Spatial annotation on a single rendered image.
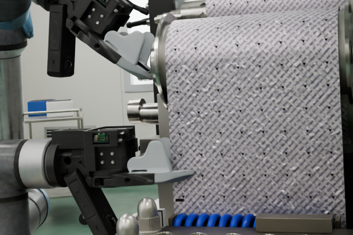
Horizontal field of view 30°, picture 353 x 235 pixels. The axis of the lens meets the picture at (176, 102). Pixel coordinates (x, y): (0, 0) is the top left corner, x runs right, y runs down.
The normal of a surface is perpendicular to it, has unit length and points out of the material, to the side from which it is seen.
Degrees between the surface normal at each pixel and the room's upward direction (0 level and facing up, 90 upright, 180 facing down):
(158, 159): 90
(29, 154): 61
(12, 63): 104
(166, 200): 90
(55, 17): 91
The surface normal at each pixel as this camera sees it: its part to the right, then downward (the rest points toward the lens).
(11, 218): 0.50, 0.02
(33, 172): -0.28, 0.25
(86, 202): -0.34, 0.04
